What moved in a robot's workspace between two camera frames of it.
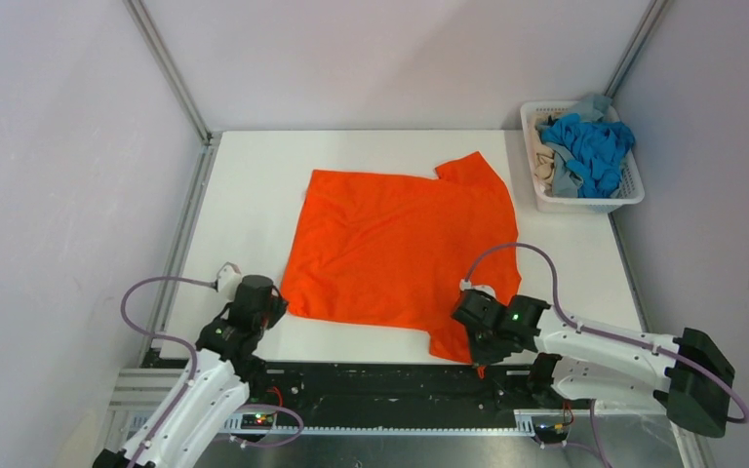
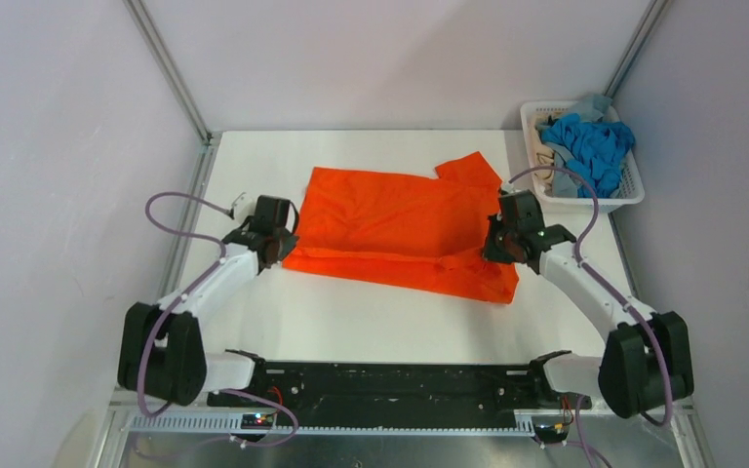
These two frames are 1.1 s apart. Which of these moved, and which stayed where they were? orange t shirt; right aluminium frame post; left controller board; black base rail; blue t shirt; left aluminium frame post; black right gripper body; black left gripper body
Moved: black left gripper body; orange t shirt; black right gripper body
Stayed: right aluminium frame post; left controller board; left aluminium frame post; blue t shirt; black base rail
